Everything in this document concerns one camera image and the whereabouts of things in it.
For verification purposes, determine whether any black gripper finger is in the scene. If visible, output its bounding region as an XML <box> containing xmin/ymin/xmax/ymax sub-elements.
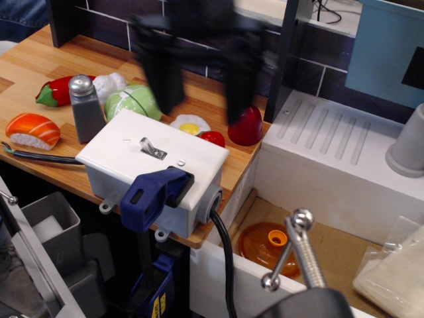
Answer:
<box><xmin>224</xmin><ymin>64</ymin><xmax>261</xmax><ymax>125</ymax></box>
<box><xmin>137</xmin><ymin>49</ymin><xmax>185</xmax><ymax>115</ymax></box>

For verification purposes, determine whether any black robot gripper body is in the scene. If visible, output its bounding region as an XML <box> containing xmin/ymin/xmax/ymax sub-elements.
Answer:
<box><xmin>131</xmin><ymin>1</ymin><xmax>274</xmax><ymax>70</ymax></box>

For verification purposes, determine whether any clear light switch toggle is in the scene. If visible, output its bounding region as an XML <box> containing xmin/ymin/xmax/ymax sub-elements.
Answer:
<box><xmin>139</xmin><ymin>137</ymin><xmax>168</xmax><ymax>160</ymax></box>

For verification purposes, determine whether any toy green cabbage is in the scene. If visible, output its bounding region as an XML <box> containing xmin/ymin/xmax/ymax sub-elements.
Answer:
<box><xmin>104</xmin><ymin>85</ymin><xmax>162</xmax><ymax>121</ymax></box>

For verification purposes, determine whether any dark red toy fruit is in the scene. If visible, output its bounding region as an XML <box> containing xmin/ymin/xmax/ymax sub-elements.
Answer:
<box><xmin>227</xmin><ymin>105</ymin><xmax>263</xmax><ymax>146</ymax></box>

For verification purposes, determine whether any toy fried egg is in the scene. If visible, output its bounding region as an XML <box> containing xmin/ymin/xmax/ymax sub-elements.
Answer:
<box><xmin>170</xmin><ymin>114</ymin><xmax>211</xmax><ymax>135</ymax></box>

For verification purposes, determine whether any toy white cauliflower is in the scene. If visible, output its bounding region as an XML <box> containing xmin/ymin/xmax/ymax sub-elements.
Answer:
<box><xmin>93</xmin><ymin>72</ymin><xmax>127</xmax><ymax>104</ymax></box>

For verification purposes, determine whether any toy red strawberry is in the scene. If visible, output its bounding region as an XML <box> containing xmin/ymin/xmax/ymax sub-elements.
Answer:
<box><xmin>197</xmin><ymin>131</ymin><xmax>226</xmax><ymax>148</ymax></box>

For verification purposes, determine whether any grey salt shaker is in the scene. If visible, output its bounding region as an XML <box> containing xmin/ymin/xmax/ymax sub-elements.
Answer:
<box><xmin>68</xmin><ymin>74</ymin><xmax>106</xmax><ymax>144</ymax></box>

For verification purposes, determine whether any white toy sink unit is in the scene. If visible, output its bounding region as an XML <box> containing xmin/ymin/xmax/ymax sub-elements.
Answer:
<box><xmin>189</xmin><ymin>89</ymin><xmax>424</xmax><ymax>318</ymax></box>

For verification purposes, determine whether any toy red chili pepper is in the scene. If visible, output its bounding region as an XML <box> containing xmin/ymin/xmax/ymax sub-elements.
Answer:
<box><xmin>35</xmin><ymin>75</ymin><xmax>97</xmax><ymax>107</ymax></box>

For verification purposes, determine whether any blue bar clamp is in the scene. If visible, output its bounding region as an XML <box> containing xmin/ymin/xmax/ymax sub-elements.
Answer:
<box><xmin>120</xmin><ymin>166</ymin><xmax>195</xmax><ymax>317</ymax></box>

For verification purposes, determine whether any toy salmon sushi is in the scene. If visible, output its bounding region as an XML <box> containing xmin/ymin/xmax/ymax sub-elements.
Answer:
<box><xmin>5</xmin><ymin>113</ymin><xmax>61</xmax><ymax>150</ymax></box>

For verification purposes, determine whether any light blue box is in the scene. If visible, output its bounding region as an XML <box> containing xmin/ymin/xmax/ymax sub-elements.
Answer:
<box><xmin>345</xmin><ymin>1</ymin><xmax>423</xmax><ymax>109</ymax></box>

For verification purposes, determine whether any orange pot lid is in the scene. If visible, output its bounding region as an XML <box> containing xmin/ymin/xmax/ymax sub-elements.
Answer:
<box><xmin>238</xmin><ymin>222</ymin><xmax>288</xmax><ymax>270</ymax></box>

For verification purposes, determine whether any grey plastic cup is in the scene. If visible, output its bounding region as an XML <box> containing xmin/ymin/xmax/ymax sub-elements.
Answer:
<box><xmin>385</xmin><ymin>104</ymin><xmax>424</xmax><ymax>178</ymax></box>

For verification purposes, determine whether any grey plastic bin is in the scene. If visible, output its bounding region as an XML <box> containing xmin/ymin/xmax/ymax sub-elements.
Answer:
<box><xmin>22</xmin><ymin>191</ymin><xmax>84</xmax><ymax>275</ymax></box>

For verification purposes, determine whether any clear plastic bag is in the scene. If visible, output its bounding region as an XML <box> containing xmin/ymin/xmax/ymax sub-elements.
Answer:
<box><xmin>352</xmin><ymin>217</ymin><xmax>423</xmax><ymax>317</ymax></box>

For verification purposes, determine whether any dark vertical post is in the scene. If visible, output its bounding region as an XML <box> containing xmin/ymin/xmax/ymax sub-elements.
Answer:
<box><xmin>264</xmin><ymin>0</ymin><xmax>314</xmax><ymax>123</ymax></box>

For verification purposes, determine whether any white electrical switch box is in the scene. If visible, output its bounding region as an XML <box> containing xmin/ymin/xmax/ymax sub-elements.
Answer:
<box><xmin>76</xmin><ymin>109</ymin><xmax>229</xmax><ymax>238</ymax></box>

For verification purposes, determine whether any black power cable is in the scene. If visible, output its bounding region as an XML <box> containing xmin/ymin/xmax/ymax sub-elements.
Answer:
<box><xmin>209</xmin><ymin>209</ymin><xmax>238</xmax><ymax>318</ymax></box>

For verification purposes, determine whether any metal clamp screw handle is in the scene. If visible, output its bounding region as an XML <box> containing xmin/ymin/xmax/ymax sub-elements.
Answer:
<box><xmin>261</xmin><ymin>207</ymin><xmax>327</xmax><ymax>292</ymax></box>

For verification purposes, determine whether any frayed black cable end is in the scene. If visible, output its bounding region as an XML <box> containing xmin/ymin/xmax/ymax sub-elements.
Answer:
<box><xmin>1</xmin><ymin>141</ymin><xmax>85</xmax><ymax>166</ymax></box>

